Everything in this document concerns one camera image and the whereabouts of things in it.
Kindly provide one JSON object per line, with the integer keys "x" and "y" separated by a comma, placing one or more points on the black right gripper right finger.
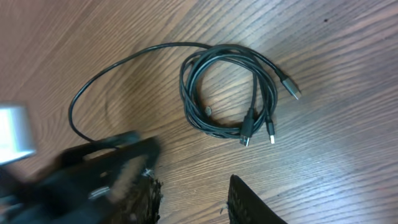
{"x": 245, "y": 207}

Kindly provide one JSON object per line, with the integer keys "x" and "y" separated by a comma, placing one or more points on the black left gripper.
{"x": 84, "y": 185}

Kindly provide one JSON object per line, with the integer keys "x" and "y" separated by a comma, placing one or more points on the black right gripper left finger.
{"x": 142, "y": 202}

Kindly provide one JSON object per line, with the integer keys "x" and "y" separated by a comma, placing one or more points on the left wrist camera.
{"x": 17, "y": 140}

